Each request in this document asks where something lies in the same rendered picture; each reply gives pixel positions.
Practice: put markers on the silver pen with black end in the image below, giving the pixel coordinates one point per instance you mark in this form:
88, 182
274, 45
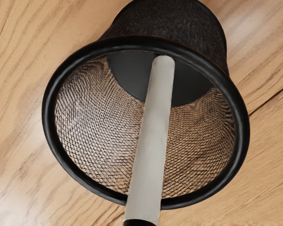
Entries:
151, 141

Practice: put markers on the black mesh pen holder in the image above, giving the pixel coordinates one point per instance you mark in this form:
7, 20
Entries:
89, 131

